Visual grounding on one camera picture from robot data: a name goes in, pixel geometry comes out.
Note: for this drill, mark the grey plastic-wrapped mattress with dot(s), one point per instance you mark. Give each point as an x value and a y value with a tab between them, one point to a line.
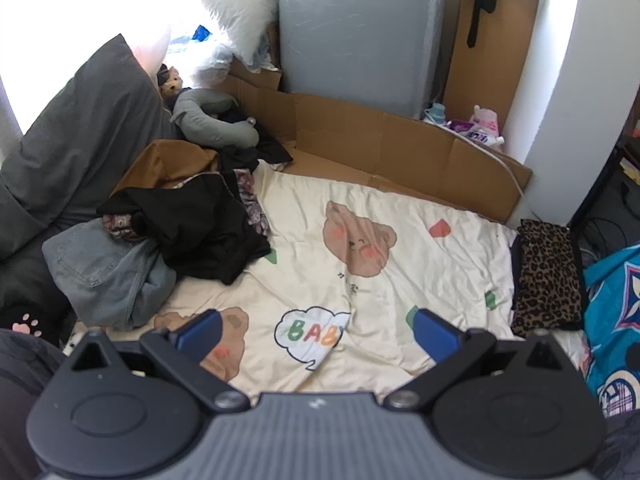
360	35

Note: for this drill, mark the black shorts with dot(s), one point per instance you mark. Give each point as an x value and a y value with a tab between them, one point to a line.
200	230

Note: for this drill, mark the teal printed blanket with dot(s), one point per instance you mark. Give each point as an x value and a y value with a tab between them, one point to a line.
615	320

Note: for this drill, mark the upright brown board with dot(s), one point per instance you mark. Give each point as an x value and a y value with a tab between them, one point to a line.
510	50

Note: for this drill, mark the small plush toy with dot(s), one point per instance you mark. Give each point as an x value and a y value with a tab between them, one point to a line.
170	80

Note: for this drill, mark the brown cardboard sheet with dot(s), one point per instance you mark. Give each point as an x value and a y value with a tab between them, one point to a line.
375	145

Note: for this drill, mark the blue denim jeans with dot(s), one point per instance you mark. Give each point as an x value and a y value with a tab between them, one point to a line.
100	275

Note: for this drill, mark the floral patterned garment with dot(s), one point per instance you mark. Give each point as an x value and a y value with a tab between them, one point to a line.
252	210

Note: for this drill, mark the small blue item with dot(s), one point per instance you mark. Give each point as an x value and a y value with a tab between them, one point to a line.
201	34

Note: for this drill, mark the leopard print cloth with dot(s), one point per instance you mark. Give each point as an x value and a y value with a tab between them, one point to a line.
547	280

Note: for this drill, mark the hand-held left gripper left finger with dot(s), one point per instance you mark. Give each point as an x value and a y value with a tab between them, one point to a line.
200	334

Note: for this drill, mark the brown garment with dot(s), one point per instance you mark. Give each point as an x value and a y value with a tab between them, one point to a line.
170	160

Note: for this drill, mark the dark paw print cushion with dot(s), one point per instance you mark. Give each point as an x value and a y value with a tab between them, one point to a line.
30	285

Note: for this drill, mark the small blue bottle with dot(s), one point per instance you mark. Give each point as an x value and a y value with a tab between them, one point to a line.
437	112

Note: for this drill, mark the white pillow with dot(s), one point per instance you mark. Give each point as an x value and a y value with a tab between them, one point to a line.
235	5

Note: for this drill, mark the clear plastic bag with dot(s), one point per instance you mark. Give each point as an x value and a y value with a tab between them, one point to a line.
210	62

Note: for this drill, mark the cream printed blanket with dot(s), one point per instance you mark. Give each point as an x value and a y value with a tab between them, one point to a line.
400	210

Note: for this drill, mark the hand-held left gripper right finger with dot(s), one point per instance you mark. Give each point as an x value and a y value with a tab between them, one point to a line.
435	336

